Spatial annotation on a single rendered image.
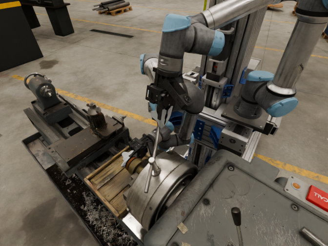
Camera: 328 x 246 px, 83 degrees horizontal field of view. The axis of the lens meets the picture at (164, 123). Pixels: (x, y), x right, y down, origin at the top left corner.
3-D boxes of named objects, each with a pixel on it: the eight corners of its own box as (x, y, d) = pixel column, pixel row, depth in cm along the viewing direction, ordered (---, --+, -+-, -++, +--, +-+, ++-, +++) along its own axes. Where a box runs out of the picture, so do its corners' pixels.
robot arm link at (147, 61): (162, 68, 121) (187, 115, 78) (139, 70, 118) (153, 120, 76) (161, 49, 113) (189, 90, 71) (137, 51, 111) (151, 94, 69)
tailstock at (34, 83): (73, 112, 150) (60, 80, 130) (50, 125, 139) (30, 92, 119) (56, 98, 164) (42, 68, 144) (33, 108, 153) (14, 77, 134)
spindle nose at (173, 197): (196, 192, 86) (197, 173, 70) (167, 232, 77) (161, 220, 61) (191, 188, 87) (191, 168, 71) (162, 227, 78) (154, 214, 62)
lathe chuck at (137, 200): (191, 179, 95) (191, 147, 71) (150, 234, 82) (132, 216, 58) (177, 170, 99) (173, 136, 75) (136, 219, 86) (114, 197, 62)
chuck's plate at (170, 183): (197, 184, 93) (199, 152, 69) (155, 239, 80) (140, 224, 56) (191, 179, 95) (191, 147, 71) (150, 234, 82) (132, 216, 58)
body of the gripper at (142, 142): (129, 152, 97) (145, 139, 104) (139, 161, 93) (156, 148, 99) (126, 143, 92) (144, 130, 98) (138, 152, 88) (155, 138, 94)
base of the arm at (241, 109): (237, 99, 111) (242, 85, 105) (264, 108, 105) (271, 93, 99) (229, 112, 102) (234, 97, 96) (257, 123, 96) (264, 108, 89)
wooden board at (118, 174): (167, 171, 109) (167, 167, 106) (118, 220, 89) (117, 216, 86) (133, 146, 123) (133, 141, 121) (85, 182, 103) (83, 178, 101)
